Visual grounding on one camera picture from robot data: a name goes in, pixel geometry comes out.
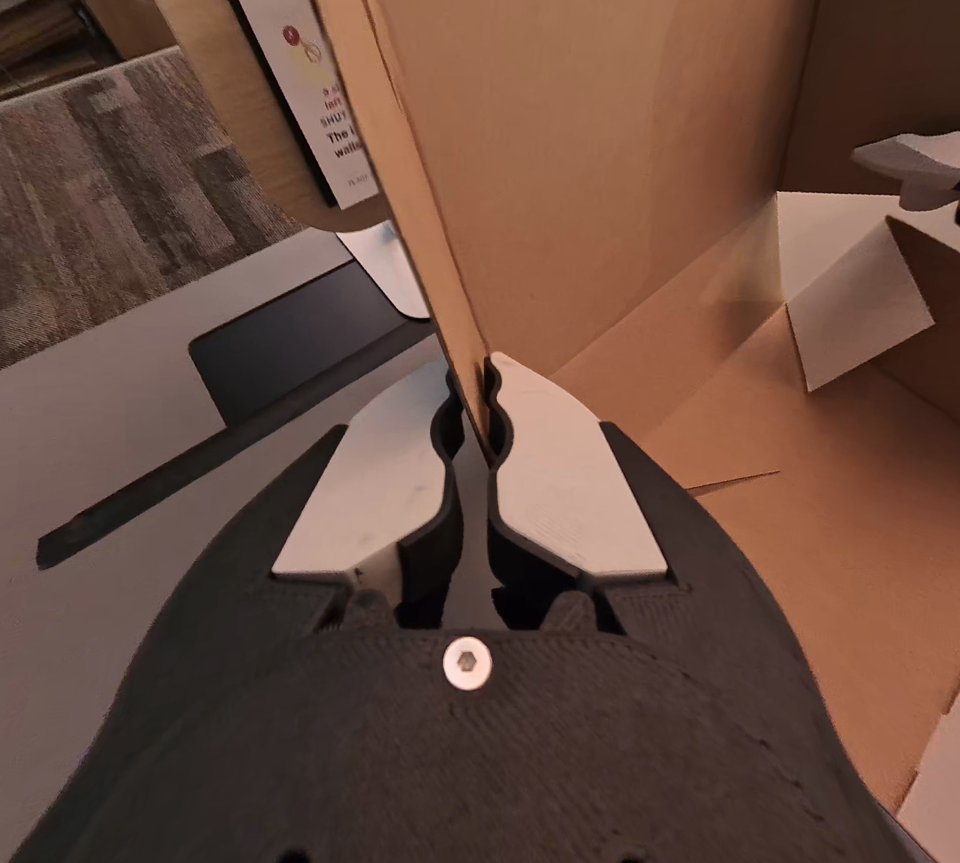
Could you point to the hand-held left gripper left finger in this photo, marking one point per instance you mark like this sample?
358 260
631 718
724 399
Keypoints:
360 488

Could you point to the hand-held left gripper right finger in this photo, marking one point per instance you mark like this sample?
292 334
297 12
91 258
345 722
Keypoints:
570 488

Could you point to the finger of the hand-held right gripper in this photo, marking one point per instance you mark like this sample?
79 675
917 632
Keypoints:
915 162

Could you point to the white and brown cardboard box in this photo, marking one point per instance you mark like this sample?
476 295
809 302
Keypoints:
600 128

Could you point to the black desk mat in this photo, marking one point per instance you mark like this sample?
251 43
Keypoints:
285 368

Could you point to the printed instruction sheet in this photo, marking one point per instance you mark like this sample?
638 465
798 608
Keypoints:
300 53

